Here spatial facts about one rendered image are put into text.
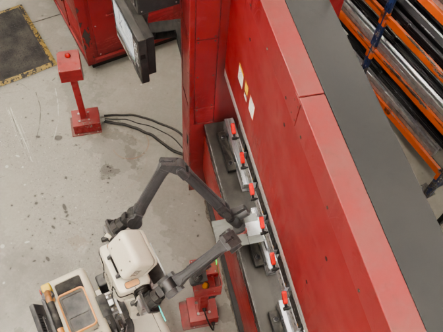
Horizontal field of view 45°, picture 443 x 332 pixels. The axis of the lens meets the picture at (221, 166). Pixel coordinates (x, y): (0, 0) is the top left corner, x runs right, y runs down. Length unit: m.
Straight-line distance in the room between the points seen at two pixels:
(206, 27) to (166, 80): 2.09
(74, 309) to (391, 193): 1.87
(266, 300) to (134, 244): 0.86
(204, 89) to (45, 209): 1.72
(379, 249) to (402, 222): 0.13
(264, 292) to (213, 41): 1.41
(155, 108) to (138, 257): 2.38
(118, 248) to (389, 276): 1.41
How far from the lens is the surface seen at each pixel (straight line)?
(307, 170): 2.01
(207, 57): 3.09
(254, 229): 3.07
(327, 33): 2.16
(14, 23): 5.66
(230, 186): 3.33
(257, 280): 3.09
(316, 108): 1.91
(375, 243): 1.69
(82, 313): 3.03
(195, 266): 2.59
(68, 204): 4.35
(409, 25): 4.19
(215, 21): 2.91
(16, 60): 5.32
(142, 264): 2.59
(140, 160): 4.47
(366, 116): 1.94
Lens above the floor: 3.77
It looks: 58 degrees down
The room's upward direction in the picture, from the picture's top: 6 degrees clockwise
